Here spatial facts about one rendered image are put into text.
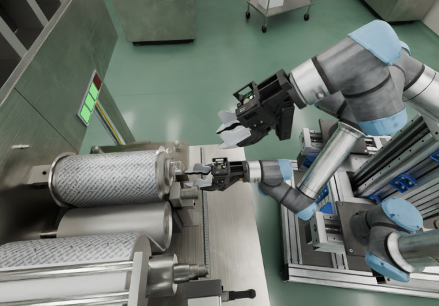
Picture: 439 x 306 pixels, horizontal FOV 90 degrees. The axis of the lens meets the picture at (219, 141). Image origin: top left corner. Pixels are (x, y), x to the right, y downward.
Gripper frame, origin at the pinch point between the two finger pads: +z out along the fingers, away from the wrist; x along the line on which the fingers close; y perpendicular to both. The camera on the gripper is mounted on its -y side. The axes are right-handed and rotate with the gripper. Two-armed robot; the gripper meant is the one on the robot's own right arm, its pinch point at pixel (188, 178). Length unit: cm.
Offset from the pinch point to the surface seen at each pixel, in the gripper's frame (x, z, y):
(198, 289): 33.2, -5.4, 34.9
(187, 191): 8.7, -0.7, 9.9
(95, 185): 9.8, 20.2, 20.2
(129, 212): 14.9, 13.5, 13.9
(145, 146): -19.3, 18.8, -6.1
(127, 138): -72, 56, -69
